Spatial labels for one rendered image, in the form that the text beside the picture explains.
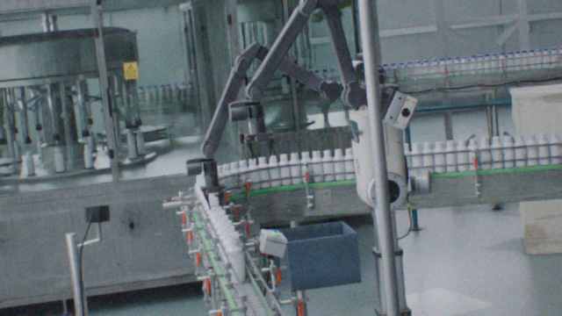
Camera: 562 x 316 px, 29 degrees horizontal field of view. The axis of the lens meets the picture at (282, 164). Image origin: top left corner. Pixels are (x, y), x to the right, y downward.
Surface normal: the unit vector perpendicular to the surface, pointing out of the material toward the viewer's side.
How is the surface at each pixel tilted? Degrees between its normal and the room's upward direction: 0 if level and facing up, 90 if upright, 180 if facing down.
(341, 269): 90
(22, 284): 89
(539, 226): 90
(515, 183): 90
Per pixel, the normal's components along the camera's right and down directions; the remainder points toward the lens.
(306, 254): 0.14, 0.11
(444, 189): -0.16, 0.15
